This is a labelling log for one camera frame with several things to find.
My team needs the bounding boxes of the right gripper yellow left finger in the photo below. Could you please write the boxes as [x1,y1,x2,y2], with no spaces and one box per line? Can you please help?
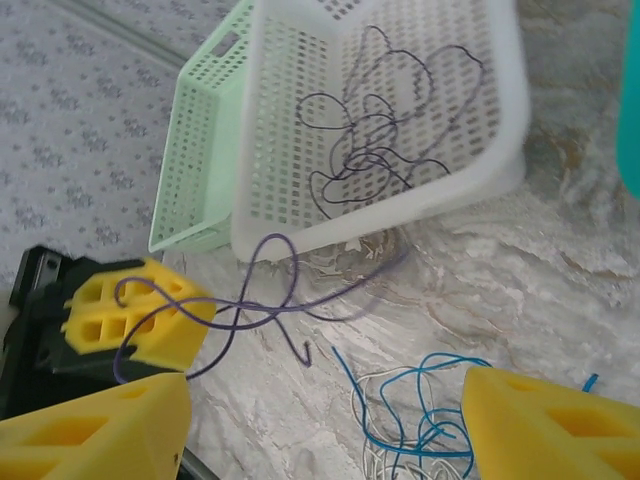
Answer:
[0,372,194,480]

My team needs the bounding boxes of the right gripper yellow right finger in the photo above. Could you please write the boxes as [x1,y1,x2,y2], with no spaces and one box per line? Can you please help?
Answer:
[462,367,640,480]

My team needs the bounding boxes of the thin purple wire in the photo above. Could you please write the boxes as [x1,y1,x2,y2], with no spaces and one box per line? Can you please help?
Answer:
[113,232,412,386]

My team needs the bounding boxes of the dark cables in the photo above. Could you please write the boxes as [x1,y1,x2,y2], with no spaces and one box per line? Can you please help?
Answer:
[294,24,487,221]

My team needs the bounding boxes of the thin white wire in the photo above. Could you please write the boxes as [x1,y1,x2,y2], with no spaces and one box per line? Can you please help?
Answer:
[349,369,476,480]

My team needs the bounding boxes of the light green plastic basket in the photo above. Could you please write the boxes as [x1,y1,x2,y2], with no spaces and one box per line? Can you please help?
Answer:
[148,0,261,254]

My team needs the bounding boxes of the marble print table cloth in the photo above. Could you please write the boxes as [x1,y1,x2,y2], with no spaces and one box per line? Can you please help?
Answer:
[159,0,640,480]

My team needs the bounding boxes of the white plastic basket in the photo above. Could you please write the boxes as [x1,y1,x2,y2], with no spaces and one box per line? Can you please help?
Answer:
[230,0,532,264]

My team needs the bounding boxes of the teal plastic basket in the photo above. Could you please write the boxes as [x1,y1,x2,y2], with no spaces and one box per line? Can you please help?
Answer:
[617,0,640,199]

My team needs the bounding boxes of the aluminium frame post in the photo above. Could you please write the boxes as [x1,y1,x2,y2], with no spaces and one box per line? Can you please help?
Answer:
[62,0,187,69]

